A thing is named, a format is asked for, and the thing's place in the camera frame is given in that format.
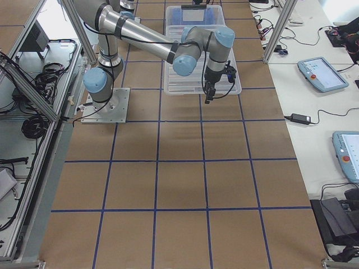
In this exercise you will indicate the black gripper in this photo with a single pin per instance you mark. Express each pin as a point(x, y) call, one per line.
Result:
point(211, 78)

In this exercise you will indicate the clear plastic box lid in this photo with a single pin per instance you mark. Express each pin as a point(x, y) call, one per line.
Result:
point(174, 84)

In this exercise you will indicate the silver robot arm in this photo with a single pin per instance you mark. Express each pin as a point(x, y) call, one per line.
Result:
point(183, 55)

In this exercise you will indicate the clear plastic storage box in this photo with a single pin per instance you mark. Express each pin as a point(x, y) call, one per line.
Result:
point(197, 15)

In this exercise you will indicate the black power adapter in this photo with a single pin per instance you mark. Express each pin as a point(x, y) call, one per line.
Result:
point(301, 119)

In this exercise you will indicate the far teach pendant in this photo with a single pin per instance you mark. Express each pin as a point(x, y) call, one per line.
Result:
point(321, 74)

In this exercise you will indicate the teach pendant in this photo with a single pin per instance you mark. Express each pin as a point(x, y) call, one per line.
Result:
point(346, 148)
point(321, 74)

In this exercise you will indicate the near teach pendant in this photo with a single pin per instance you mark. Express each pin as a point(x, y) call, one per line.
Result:
point(346, 148)

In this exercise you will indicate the black laptop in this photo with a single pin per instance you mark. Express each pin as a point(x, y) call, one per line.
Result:
point(337, 221)

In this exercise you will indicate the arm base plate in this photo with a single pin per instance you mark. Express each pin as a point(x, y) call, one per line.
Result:
point(114, 112)

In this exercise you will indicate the aluminium frame post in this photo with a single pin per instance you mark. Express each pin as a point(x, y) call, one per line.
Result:
point(278, 29)

